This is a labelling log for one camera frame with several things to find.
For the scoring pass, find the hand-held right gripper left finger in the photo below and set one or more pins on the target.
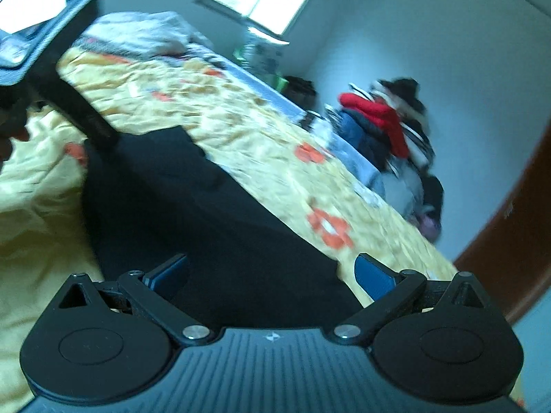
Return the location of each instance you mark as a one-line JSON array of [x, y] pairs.
[[168, 276]]

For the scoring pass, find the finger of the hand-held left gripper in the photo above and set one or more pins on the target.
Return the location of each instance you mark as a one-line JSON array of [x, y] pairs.
[[81, 112]]

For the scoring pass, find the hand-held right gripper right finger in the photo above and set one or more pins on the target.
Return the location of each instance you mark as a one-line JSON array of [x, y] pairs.
[[373, 277]]

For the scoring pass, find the black pants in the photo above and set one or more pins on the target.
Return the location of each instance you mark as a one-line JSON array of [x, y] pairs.
[[206, 223]]

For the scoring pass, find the purple bag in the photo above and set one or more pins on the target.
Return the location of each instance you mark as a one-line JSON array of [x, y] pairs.
[[430, 227]]

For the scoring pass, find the grey cloth bundle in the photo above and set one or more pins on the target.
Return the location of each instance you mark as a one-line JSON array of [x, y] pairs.
[[402, 195]]

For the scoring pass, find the black backpack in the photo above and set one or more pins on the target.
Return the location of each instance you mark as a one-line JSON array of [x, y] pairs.
[[434, 198]]

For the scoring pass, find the grey quilt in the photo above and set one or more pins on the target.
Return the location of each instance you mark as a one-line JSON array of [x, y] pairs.
[[146, 34]]

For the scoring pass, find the navy puffer jacket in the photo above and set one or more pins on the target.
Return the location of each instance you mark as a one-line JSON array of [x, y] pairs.
[[366, 137]]

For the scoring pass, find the brown wooden door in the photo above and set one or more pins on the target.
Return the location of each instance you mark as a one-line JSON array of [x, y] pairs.
[[512, 241]]

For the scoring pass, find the red puffer jacket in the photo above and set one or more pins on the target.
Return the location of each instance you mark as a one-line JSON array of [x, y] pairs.
[[383, 120]]

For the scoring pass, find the yellow floral bedsheet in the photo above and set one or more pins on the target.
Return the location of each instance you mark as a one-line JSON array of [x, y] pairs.
[[267, 146]]

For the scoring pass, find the black and white cloth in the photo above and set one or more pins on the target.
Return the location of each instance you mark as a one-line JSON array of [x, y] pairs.
[[316, 122]]

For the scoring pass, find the light blue quilted blanket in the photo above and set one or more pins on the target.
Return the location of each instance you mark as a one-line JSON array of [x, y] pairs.
[[301, 112]]

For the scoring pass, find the black garment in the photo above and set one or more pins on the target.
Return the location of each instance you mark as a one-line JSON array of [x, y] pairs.
[[404, 94]]

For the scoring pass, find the floral pillow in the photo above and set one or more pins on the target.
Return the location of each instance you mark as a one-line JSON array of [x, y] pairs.
[[262, 53]]

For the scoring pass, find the black bag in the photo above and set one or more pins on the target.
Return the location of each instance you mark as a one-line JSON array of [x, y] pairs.
[[300, 91]]

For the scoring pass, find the green plastic stool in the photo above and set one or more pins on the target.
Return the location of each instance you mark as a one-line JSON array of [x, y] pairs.
[[282, 86]]

